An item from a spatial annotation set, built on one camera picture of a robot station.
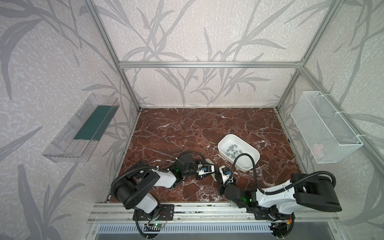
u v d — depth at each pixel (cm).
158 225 70
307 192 48
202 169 69
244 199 61
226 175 69
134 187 45
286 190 48
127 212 75
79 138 63
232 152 96
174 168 70
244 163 85
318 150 73
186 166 68
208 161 87
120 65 94
